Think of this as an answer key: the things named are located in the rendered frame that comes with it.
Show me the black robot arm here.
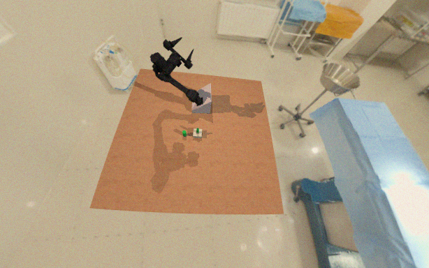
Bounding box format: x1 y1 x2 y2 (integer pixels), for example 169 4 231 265
150 52 203 106

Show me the beige block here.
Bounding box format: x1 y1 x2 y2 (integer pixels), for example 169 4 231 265
193 128 202 138

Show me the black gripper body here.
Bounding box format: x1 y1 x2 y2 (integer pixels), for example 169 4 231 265
163 39 193 69

